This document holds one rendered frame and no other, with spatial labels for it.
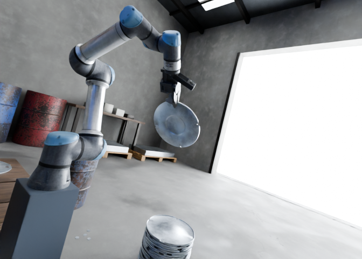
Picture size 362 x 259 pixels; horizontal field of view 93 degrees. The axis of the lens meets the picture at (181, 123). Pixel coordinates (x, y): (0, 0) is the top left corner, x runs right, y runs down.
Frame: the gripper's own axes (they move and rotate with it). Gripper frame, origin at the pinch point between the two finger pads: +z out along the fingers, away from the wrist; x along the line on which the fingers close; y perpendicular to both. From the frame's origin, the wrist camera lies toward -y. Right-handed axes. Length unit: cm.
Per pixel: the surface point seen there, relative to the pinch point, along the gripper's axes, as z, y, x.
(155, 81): 187, 208, -362
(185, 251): 59, -22, 45
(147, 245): 57, -3, 50
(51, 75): 94, 315, -141
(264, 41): 63, -69, -430
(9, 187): 35, 74, 56
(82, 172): 66, 71, 22
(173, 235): 58, -14, 41
